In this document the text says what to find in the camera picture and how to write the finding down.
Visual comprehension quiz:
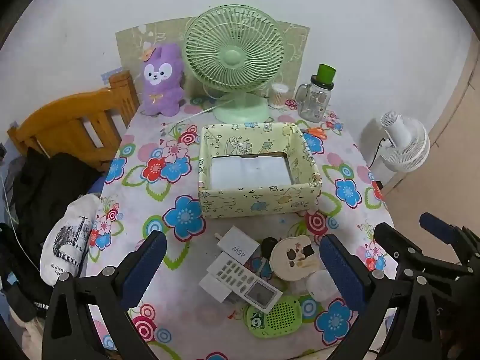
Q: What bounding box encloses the black power cable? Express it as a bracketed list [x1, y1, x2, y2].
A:
[367, 139, 391, 169]

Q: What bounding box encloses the cotton swab jar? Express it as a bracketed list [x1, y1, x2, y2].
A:
[268, 82, 291, 110]

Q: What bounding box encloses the floral tablecloth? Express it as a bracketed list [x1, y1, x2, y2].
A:
[80, 95, 399, 360]

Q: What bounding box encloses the purple plush toy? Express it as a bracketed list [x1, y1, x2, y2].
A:
[139, 43, 185, 117]

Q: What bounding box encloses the white floor fan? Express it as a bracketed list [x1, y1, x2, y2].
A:
[379, 110, 431, 173]

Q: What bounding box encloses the black bag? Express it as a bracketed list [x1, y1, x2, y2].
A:
[0, 223, 51, 323]

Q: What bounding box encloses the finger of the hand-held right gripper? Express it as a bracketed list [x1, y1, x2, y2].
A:
[419, 212, 480, 261]
[374, 222, 475, 281]

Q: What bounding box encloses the blue patterned paper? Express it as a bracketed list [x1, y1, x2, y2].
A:
[102, 67, 124, 84]

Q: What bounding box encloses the green perforated panda case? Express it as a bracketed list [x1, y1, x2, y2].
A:
[244, 295, 304, 339]

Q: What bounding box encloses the round cream mirror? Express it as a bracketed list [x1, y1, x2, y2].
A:
[270, 235, 321, 281]

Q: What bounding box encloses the white printed bag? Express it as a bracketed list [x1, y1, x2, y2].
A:
[39, 194, 103, 286]

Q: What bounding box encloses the black car key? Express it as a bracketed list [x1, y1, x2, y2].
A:
[261, 237, 279, 259]

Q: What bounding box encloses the patterned storage box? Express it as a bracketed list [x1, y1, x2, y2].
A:
[197, 122, 323, 219]

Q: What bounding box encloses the white charger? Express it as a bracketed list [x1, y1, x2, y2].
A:
[215, 226, 261, 267]

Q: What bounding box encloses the black jacket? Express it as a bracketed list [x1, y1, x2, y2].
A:
[11, 146, 104, 271]

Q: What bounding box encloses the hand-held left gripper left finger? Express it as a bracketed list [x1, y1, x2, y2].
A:
[41, 230, 168, 360]

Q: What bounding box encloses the glass mug with green lid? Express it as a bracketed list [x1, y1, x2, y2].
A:
[294, 64, 337, 123]

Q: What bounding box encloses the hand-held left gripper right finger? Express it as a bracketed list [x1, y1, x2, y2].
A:
[319, 233, 443, 360]

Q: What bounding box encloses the white fan cable with plug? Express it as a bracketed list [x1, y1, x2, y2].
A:
[176, 94, 241, 124]

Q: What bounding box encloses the white round object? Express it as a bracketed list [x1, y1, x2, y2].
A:
[305, 270, 338, 302]

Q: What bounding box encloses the green desk fan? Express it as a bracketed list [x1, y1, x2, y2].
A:
[184, 4, 286, 124]

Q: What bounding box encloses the white remote control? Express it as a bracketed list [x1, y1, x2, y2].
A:
[206, 251, 284, 315]

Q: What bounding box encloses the white rectangular box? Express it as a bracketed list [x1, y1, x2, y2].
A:
[199, 273, 235, 302]

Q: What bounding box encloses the wooden chair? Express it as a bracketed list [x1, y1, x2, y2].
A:
[7, 70, 140, 173]

